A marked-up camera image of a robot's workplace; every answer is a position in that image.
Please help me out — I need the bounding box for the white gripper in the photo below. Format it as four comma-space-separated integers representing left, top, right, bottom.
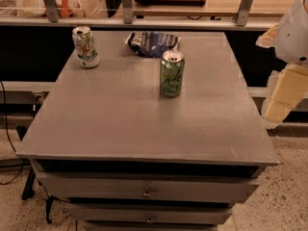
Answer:
256, 0, 308, 123

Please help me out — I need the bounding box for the green soda can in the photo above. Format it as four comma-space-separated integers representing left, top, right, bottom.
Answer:
160, 50, 185, 97

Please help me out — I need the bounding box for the white soda can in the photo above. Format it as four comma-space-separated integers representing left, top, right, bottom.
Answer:
72, 26, 100, 68

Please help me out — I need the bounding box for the blue white chip bag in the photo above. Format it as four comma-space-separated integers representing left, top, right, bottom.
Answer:
125, 31, 180, 58

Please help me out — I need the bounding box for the top grey drawer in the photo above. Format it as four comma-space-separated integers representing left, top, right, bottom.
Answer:
37, 172, 258, 204

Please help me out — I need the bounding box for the grey drawer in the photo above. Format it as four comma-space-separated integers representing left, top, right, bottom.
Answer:
37, 172, 258, 204
67, 204, 232, 225

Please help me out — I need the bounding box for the grey drawer cabinet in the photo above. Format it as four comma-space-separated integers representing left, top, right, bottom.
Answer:
17, 32, 278, 231

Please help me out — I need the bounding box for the middle grey drawer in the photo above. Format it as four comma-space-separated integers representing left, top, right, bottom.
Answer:
67, 204, 232, 225

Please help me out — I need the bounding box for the orange white plastic bag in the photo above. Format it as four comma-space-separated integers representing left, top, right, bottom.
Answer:
16, 0, 86, 18

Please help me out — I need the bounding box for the metal shelf rail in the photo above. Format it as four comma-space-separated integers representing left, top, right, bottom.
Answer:
0, 16, 276, 31

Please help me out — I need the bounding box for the black floor cable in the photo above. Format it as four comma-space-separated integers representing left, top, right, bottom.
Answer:
0, 80, 30, 186

